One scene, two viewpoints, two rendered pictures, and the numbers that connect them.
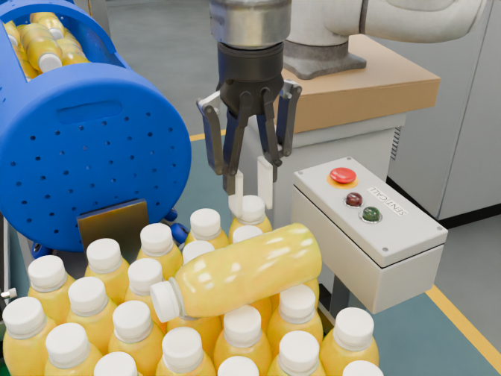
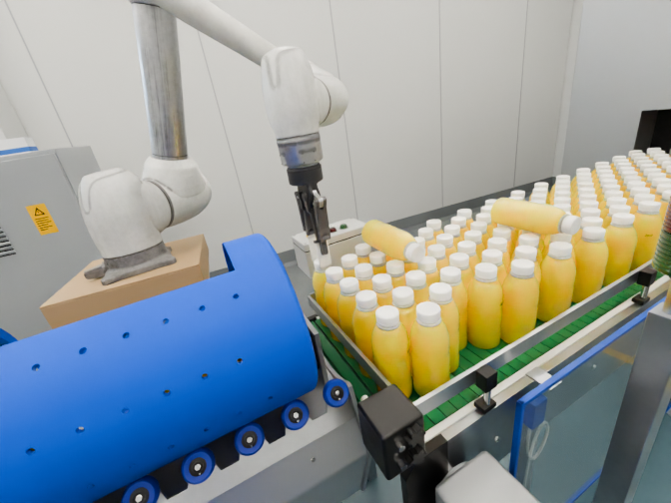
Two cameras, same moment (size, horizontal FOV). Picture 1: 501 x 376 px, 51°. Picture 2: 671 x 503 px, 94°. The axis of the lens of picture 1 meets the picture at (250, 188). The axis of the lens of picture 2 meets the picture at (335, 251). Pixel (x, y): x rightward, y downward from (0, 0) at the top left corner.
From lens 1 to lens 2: 85 cm
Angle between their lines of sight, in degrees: 74
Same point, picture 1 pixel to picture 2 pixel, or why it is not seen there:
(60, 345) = (445, 287)
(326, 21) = (156, 224)
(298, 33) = (144, 242)
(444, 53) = not seen: hidden behind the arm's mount
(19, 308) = (427, 309)
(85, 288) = (402, 291)
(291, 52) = (146, 257)
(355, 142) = not seen: hidden behind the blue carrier
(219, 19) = (314, 149)
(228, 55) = (317, 168)
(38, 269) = (390, 313)
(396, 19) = (189, 205)
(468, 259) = not seen: hidden behind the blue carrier
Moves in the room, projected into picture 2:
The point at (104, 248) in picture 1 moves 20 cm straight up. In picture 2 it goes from (364, 294) to (350, 189)
